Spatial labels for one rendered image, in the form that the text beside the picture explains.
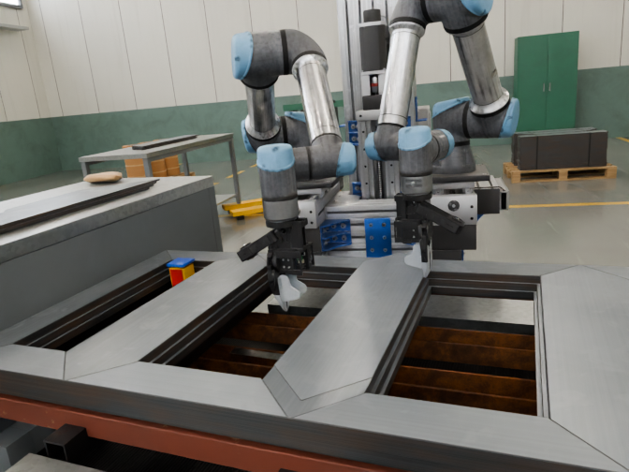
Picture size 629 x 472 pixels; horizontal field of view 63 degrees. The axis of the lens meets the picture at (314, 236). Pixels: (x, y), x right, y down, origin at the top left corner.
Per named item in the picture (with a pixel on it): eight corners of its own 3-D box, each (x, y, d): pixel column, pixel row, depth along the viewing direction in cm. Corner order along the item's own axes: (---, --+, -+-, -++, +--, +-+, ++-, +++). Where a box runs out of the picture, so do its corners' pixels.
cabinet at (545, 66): (516, 147, 967) (518, 36, 915) (512, 144, 1012) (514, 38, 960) (574, 144, 943) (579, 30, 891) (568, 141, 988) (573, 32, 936)
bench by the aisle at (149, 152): (164, 258, 467) (145, 149, 441) (99, 258, 487) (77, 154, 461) (242, 212, 633) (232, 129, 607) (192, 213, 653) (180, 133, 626)
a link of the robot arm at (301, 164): (306, 176, 124) (311, 184, 113) (259, 182, 123) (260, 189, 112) (302, 143, 122) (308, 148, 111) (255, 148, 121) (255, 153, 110)
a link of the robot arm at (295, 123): (324, 149, 176) (321, 109, 172) (285, 154, 174) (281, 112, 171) (319, 146, 187) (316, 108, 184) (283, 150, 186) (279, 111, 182)
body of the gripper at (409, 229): (401, 236, 132) (399, 189, 128) (435, 237, 128) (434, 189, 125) (394, 245, 125) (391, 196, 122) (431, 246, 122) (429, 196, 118)
